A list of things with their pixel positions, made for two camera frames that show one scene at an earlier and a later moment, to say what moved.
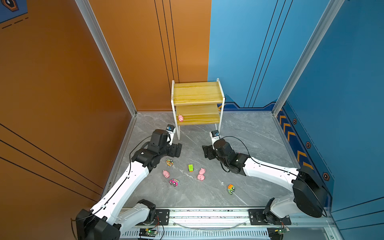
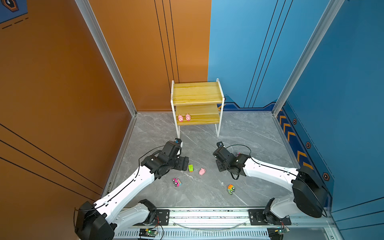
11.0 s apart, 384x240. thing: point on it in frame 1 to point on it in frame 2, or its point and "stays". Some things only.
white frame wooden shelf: [197, 103] stays
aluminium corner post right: [331, 8] stays
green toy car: [190, 168] stays
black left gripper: [174, 147] to [181, 166]
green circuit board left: [146, 232] stays
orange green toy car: [231, 189] stays
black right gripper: [208, 151] to [220, 168]
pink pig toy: [201, 172] to [188, 117]
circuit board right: [276, 233] stays
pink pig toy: [200, 177] to [202, 171]
